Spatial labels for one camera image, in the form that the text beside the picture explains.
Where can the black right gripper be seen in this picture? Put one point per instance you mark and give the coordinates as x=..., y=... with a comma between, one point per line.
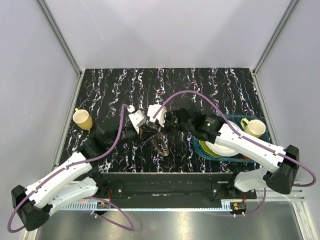
x=157, y=126

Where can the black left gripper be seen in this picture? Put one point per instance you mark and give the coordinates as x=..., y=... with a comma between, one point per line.
x=142, y=132

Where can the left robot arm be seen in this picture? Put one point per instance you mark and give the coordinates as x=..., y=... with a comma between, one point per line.
x=36, y=203

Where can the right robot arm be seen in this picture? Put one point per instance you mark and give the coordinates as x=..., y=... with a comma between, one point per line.
x=279, y=166

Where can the yellow-green plate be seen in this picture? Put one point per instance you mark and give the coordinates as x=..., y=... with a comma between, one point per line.
x=203, y=147

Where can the white plate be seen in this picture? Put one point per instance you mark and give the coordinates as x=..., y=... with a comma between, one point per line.
x=217, y=150

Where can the yellow mug on table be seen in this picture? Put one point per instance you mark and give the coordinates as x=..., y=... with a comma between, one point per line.
x=82, y=119

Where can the orange cup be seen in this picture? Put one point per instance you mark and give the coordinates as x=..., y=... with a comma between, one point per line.
x=246, y=157

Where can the cream mug in basket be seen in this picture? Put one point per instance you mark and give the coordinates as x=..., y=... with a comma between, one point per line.
x=255, y=127

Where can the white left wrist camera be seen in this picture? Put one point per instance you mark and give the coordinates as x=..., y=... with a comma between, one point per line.
x=137, y=117

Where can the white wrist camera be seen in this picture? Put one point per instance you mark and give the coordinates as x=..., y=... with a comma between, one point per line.
x=137, y=117
x=156, y=112

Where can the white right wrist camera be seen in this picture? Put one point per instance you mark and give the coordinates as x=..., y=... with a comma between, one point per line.
x=156, y=112

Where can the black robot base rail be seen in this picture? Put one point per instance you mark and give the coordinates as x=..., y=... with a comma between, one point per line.
x=170, y=190

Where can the right aluminium frame post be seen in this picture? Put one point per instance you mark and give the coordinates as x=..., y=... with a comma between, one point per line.
x=276, y=34

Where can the aluminium frame post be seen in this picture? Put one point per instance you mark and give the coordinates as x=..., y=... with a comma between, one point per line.
x=276, y=34
x=59, y=36

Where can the left aluminium frame post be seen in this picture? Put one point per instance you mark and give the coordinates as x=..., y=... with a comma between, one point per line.
x=59, y=36

